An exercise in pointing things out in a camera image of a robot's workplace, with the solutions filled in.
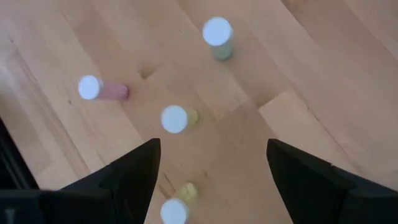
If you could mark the black aluminium table frame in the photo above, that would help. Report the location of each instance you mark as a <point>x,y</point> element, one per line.
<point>9,161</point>

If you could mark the yellow pill bottle white lid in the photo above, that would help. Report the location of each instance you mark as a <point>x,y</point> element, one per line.
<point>174,119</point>
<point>174,213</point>

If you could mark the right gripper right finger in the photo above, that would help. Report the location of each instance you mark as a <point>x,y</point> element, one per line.
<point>311,193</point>

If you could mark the teal pill bottle white lid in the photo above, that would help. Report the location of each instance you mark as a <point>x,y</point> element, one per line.
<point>217,31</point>

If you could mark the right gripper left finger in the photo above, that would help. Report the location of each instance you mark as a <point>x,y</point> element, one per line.
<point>130,186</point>

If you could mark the pink pill bottle white lid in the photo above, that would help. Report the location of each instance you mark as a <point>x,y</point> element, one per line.
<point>90,87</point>

